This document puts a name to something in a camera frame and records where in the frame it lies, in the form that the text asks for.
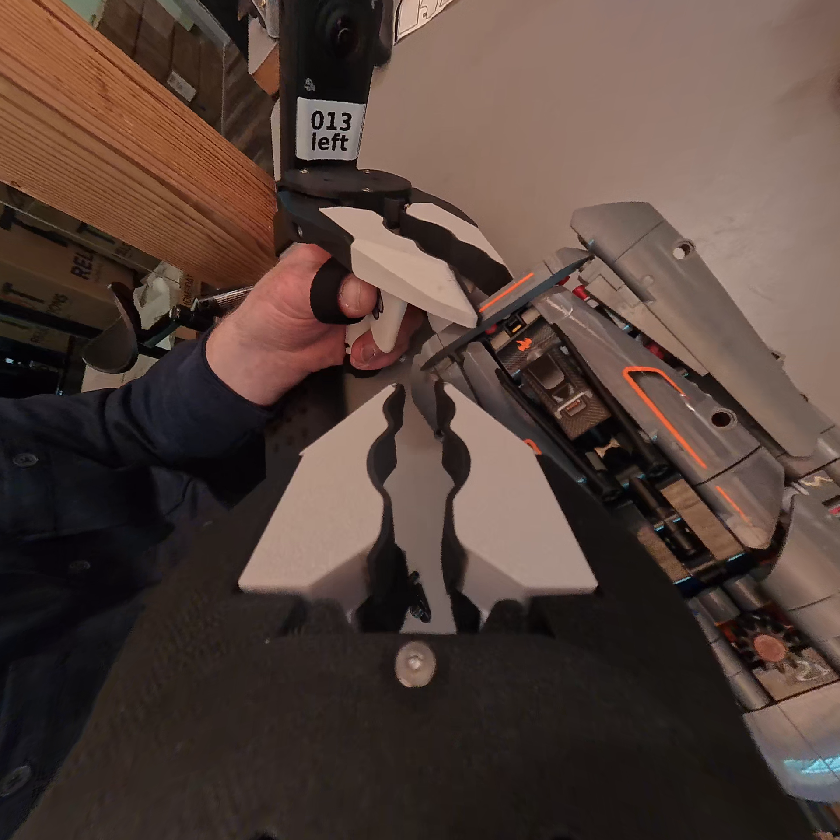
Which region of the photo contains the grey metal bracket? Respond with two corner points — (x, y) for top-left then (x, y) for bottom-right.
(82, 282), (142, 375)

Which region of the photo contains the person's left forearm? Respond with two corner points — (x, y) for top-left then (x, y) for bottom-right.
(0, 331), (280, 532)

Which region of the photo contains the long grey orange-striped lego panel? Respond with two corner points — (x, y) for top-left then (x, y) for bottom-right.
(420, 255), (592, 374)

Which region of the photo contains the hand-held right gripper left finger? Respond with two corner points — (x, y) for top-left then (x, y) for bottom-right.
(238, 385), (404, 621)

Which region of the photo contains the plastic wrapped cardboard stack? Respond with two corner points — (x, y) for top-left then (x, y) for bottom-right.
(98, 0), (253, 129)

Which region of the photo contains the grey lego car model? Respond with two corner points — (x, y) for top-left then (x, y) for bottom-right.
(420, 200), (840, 840)

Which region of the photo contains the person's dark jacket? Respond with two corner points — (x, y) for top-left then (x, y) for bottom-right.
(0, 459), (198, 840)

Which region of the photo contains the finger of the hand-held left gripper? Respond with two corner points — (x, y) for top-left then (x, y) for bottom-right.
(318, 210), (480, 324)
(400, 202), (513, 293)

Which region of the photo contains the layered plywood board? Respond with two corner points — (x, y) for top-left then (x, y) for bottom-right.
(0, 0), (278, 290)

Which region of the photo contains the brown printed cardboard box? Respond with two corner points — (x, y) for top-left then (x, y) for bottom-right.
(0, 187), (201, 395)

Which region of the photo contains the white sticker sheet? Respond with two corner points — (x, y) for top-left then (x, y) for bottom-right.
(392, 0), (460, 43)

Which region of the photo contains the person's left hand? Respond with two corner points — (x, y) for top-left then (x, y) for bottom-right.
(206, 241), (426, 408)

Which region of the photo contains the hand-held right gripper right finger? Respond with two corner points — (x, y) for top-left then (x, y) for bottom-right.
(443, 382), (597, 624)

